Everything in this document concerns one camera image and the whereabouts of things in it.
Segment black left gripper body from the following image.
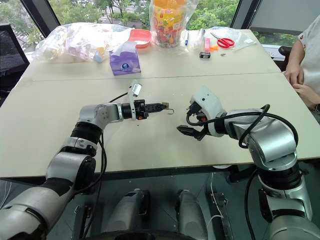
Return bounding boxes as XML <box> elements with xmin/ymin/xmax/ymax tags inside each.
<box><xmin>133</xmin><ymin>99</ymin><xmax>152</xmax><ymax>121</ymax></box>

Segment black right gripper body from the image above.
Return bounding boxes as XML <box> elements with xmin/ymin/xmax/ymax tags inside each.
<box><xmin>186</xmin><ymin>102</ymin><xmax>211</xmax><ymax>138</ymax></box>

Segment small metal hook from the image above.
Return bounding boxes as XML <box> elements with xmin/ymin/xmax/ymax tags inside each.
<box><xmin>161</xmin><ymin>101</ymin><xmax>175</xmax><ymax>115</ymax></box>

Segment person's right hand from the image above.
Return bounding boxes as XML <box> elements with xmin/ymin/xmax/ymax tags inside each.
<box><xmin>283</xmin><ymin>63</ymin><xmax>305</xmax><ymax>85</ymax></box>

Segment person's left hand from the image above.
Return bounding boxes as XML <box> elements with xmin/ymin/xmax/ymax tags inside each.
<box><xmin>292</xmin><ymin>83</ymin><xmax>320</xmax><ymax>110</ymax></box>

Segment purple tissue box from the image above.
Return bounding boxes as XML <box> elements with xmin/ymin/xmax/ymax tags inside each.
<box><xmin>108</xmin><ymin>40</ymin><xmax>142</xmax><ymax>77</ymax></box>

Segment black table leg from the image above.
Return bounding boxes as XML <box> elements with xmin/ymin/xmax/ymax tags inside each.
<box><xmin>226</xmin><ymin>163</ymin><xmax>259</xmax><ymax>184</ymax></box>

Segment blue and yellow tube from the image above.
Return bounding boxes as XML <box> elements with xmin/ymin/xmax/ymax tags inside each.
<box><xmin>93</xmin><ymin>46</ymin><xmax>106</xmax><ymax>64</ymax></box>

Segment pink plastic tray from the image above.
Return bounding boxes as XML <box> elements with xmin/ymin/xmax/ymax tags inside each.
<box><xmin>128</xmin><ymin>28</ymin><xmax>153</xmax><ymax>49</ymax></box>

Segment grey rounded robot leg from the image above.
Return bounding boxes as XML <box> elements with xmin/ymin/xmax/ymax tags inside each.
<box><xmin>103</xmin><ymin>188</ymin><xmax>152</xmax><ymax>237</ymax></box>
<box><xmin>174</xmin><ymin>189</ymin><xmax>209</xmax><ymax>240</ymax></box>

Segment clear plastic tube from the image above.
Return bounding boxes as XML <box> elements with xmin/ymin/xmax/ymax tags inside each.
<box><xmin>193</xmin><ymin>27</ymin><xmax>207</xmax><ymax>50</ymax></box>

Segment bag of colourful snacks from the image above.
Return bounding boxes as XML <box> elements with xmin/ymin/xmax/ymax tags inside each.
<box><xmin>151</xmin><ymin>0</ymin><xmax>188</xmax><ymax>49</ymax></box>

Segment clear bag around candy jar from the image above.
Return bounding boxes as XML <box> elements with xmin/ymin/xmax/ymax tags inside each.
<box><xmin>148</xmin><ymin>0</ymin><xmax>199</xmax><ymax>55</ymax></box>

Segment flat clear plastic bag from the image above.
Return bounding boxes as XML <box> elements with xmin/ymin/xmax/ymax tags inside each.
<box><xmin>211</xmin><ymin>25</ymin><xmax>258</xmax><ymax>50</ymax></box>

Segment large clear bag of packets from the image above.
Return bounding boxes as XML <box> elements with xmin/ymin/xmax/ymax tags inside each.
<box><xmin>32</xmin><ymin>21</ymin><xmax>134</xmax><ymax>64</ymax></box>

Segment black chair armrest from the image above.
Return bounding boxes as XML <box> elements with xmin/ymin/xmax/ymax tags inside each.
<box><xmin>277</xmin><ymin>45</ymin><xmax>293</xmax><ymax>73</ymax></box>

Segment black window pillar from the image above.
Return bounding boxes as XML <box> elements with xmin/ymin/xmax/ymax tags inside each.
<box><xmin>19</xmin><ymin>0</ymin><xmax>61</xmax><ymax>41</ymax></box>
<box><xmin>230</xmin><ymin>0</ymin><xmax>254</xmax><ymax>30</ymax></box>

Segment person in white shirt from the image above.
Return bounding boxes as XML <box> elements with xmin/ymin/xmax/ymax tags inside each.
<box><xmin>297</xmin><ymin>14</ymin><xmax>320</xmax><ymax>112</ymax></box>

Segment black mesh office chair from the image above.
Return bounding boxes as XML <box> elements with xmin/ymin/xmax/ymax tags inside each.
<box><xmin>0</xmin><ymin>23</ymin><xmax>31</xmax><ymax>101</ymax></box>

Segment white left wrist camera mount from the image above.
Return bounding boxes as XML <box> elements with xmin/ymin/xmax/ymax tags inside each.
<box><xmin>128</xmin><ymin>79</ymin><xmax>144</xmax><ymax>121</ymax></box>

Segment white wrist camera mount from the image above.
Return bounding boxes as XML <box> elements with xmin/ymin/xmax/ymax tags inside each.
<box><xmin>188</xmin><ymin>85</ymin><xmax>226</xmax><ymax>138</ymax></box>
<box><xmin>128</xmin><ymin>79</ymin><xmax>144</xmax><ymax>121</ymax></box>

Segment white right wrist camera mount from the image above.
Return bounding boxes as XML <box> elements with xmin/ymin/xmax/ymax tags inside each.
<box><xmin>188</xmin><ymin>85</ymin><xmax>226</xmax><ymax>138</ymax></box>

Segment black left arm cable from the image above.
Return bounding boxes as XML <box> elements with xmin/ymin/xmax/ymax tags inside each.
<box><xmin>81</xmin><ymin>92</ymin><xmax>131</xmax><ymax>240</ymax></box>

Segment black frame with white cord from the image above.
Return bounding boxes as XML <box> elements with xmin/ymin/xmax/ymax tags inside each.
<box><xmin>205</xmin><ymin>172</ymin><xmax>235</xmax><ymax>240</ymax></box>

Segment red handled scissors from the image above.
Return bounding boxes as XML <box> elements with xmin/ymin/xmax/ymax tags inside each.
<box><xmin>209</xmin><ymin>32</ymin><xmax>236</xmax><ymax>49</ymax></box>

